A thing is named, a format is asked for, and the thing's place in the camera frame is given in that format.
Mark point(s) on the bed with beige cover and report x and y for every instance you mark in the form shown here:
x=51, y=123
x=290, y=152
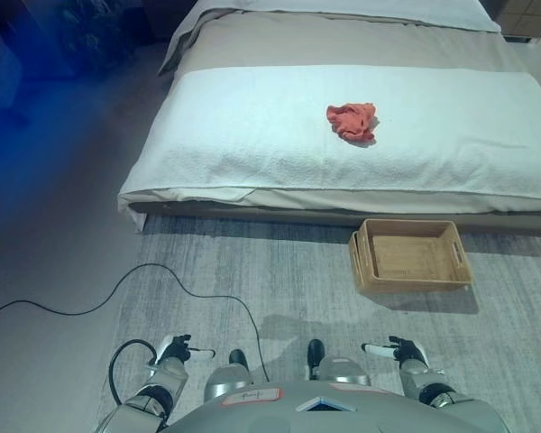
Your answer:
x=324, y=49

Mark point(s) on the grey robot torso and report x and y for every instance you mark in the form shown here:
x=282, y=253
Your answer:
x=297, y=412

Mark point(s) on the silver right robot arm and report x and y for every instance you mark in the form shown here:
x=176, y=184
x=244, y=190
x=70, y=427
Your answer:
x=426, y=383

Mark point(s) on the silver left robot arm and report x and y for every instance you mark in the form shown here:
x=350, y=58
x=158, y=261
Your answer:
x=155, y=388

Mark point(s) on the white folded duvet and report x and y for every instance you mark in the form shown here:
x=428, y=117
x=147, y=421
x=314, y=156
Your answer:
x=342, y=9

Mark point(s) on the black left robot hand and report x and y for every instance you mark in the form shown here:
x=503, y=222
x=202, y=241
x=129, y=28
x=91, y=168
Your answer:
x=176, y=351

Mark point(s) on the silver right robot leg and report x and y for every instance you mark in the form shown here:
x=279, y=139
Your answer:
x=342, y=367

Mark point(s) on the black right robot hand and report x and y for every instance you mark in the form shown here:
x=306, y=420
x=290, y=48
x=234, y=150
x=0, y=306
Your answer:
x=408, y=349

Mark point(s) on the woven wicker basket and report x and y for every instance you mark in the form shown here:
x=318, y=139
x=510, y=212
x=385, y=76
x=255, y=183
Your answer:
x=410, y=264

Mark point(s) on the silver left robot leg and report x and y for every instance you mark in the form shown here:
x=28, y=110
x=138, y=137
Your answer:
x=227, y=376

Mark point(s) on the white textured blanket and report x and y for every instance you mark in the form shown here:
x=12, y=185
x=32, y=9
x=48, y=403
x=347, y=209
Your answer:
x=270, y=144

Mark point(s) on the red cloth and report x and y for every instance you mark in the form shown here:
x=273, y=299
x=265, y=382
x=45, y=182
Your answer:
x=352, y=122

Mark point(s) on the brown cardboard boxes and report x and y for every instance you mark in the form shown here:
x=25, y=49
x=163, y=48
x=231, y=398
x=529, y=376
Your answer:
x=520, y=15

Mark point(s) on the silver robot leg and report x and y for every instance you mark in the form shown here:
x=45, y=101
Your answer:
x=227, y=376
x=342, y=367

